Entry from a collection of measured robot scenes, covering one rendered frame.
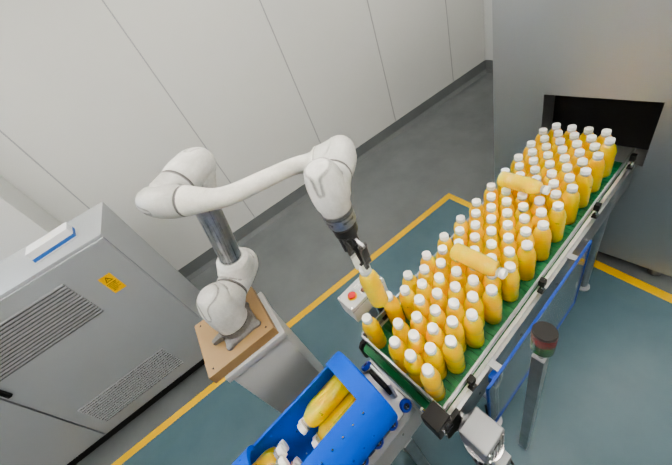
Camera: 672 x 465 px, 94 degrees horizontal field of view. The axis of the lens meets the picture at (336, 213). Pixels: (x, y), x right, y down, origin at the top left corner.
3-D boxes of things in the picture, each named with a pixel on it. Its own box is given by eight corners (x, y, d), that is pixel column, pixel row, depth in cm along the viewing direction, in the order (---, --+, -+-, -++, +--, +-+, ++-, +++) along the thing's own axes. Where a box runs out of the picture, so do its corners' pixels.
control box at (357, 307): (344, 309, 144) (336, 297, 138) (373, 280, 151) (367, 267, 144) (358, 322, 137) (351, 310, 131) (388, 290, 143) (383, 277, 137)
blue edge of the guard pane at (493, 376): (480, 421, 143) (474, 380, 111) (564, 297, 169) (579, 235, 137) (491, 430, 139) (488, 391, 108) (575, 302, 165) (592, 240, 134)
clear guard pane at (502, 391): (490, 427, 139) (487, 388, 109) (573, 301, 165) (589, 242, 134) (491, 428, 139) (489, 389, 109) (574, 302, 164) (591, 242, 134)
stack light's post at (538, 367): (518, 443, 167) (530, 356, 98) (522, 437, 168) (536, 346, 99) (526, 450, 164) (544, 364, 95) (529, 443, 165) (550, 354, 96)
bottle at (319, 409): (348, 385, 113) (310, 428, 107) (335, 370, 113) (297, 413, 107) (354, 391, 107) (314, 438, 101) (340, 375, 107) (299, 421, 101)
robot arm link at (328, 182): (351, 219, 83) (358, 187, 92) (332, 173, 73) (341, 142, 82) (314, 223, 87) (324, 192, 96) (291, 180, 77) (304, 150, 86)
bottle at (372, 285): (392, 298, 118) (379, 269, 106) (379, 311, 116) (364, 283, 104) (379, 288, 123) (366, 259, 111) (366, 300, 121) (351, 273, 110)
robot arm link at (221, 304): (211, 335, 145) (181, 311, 131) (228, 300, 157) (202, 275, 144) (240, 336, 139) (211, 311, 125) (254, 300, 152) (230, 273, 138)
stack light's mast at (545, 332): (524, 356, 98) (527, 332, 88) (534, 341, 100) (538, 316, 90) (546, 370, 94) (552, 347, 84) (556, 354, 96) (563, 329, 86)
